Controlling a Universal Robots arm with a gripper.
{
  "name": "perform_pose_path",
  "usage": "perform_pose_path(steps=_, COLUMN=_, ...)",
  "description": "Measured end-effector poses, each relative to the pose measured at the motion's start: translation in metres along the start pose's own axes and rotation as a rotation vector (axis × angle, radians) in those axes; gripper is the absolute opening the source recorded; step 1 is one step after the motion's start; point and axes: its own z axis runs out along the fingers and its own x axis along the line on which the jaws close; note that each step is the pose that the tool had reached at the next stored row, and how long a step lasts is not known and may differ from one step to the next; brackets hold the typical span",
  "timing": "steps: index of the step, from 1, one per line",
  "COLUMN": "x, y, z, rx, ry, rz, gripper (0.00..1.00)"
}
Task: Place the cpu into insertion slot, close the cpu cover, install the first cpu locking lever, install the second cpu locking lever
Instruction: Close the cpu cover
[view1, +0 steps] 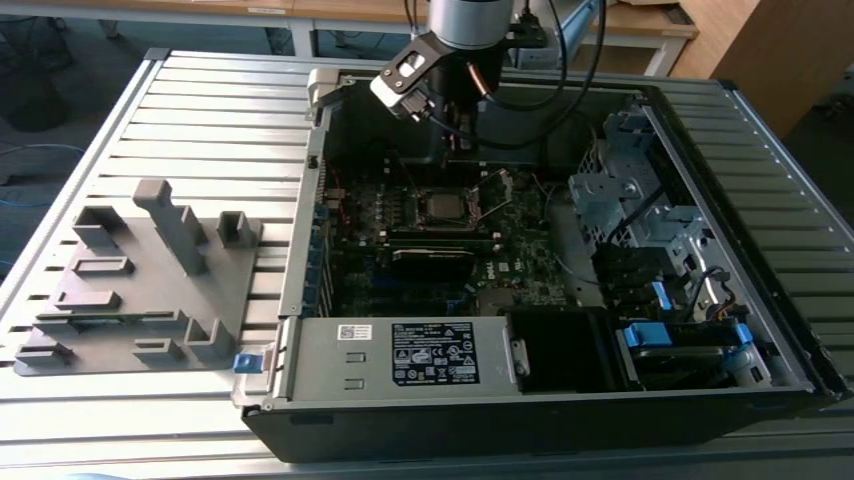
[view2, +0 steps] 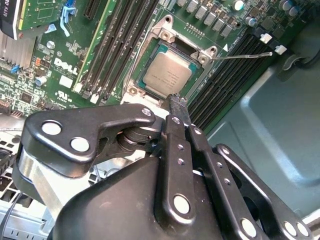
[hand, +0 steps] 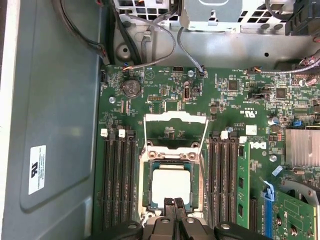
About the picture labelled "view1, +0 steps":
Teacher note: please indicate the wooden cabinet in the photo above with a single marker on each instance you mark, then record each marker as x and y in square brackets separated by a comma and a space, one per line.
[788, 60]

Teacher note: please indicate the green motherboard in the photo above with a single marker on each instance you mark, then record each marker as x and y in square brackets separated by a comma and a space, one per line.
[527, 250]

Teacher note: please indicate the black hard disk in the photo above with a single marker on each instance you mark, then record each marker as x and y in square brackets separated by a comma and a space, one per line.
[677, 362]

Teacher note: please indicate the black graphics card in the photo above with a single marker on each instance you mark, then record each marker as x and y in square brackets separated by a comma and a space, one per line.
[430, 267]

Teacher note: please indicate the CPU socket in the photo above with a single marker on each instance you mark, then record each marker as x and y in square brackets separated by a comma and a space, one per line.
[447, 224]

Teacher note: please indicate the silver metal drive cage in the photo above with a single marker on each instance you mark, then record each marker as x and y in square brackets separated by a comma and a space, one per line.
[601, 192]

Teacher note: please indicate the black open PC case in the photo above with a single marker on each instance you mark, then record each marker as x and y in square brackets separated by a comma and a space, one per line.
[467, 430]

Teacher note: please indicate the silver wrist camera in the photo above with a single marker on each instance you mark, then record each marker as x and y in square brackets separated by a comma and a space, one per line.
[394, 97]

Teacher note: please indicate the blue expansion slot retainer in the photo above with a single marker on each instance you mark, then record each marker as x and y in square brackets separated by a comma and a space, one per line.
[310, 290]

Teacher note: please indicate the grey parts rack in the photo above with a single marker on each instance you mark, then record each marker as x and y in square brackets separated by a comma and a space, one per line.
[154, 300]

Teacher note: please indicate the square chipset heatsink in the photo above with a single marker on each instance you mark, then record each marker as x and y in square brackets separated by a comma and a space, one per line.
[497, 299]

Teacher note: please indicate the blue case latch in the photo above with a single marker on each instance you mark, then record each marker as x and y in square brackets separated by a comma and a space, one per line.
[247, 363]

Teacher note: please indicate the blue plastic clip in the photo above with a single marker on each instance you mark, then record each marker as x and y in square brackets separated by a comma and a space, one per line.
[660, 295]

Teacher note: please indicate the black office chair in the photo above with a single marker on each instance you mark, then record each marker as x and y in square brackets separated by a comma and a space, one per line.
[36, 100]

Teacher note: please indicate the blue plastic latch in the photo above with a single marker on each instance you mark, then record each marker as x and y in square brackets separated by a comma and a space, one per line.
[742, 335]

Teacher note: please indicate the silver power supply unit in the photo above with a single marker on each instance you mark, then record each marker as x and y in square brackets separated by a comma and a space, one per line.
[321, 360]

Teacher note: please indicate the silver CPU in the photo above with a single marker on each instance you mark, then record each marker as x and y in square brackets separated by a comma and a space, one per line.
[447, 205]

